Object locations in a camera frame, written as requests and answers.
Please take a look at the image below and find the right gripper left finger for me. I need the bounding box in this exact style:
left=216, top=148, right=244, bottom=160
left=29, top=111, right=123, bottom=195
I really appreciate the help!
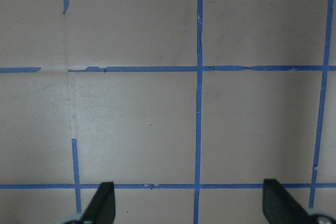
left=81, top=182, right=116, bottom=224

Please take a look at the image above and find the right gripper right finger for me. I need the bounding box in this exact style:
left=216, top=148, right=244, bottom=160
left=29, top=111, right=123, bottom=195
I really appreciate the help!
left=262, top=179, right=310, bottom=224

